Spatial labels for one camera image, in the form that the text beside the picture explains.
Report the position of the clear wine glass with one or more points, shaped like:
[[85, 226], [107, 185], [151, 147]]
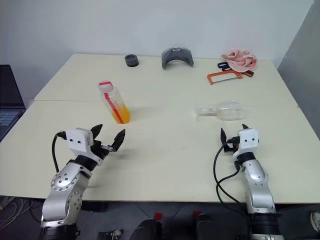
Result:
[[230, 111]]

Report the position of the small dark rounded shape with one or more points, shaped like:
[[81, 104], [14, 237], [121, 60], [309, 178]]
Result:
[[147, 230]]

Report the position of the large dark rounded shape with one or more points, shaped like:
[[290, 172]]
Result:
[[220, 227]]

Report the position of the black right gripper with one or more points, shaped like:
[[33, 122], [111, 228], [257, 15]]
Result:
[[232, 144]]

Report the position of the black device on floor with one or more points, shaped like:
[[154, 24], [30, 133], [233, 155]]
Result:
[[107, 235]]

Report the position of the orange hacksaw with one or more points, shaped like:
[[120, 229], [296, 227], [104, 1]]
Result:
[[211, 76]]

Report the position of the pink crumpled cloth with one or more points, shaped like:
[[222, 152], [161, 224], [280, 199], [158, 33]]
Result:
[[241, 60]]

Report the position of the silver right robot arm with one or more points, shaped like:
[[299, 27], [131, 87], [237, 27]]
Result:
[[257, 180]]

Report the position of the white and red bottle cap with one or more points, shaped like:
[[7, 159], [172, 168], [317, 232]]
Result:
[[105, 86]]

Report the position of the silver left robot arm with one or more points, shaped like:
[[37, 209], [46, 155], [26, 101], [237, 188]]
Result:
[[62, 182]]

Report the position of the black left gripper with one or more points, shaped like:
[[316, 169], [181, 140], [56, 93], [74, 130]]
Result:
[[101, 150]]

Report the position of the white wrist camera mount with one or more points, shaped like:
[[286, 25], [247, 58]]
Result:
[[77, 140], [248, 140]]

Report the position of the plastic bottle with orange juice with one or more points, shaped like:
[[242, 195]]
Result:
[[117, 107]]

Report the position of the orange and black tool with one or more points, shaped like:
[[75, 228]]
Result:
[[249, 73]]

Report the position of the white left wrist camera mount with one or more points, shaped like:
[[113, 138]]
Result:
[[77, 140]]

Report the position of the red tag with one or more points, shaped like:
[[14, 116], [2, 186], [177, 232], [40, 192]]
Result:
[[158, 216], [197, 214]]

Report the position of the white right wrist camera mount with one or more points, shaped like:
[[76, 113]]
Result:
[[248, 140]]

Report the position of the dark blue scissors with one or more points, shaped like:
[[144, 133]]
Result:
[[222, 65]]

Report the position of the grey curved plastic shell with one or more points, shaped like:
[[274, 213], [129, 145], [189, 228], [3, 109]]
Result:
[[175, 56]]

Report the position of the dark laptop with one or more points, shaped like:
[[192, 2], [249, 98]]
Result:
[[8, 95]]

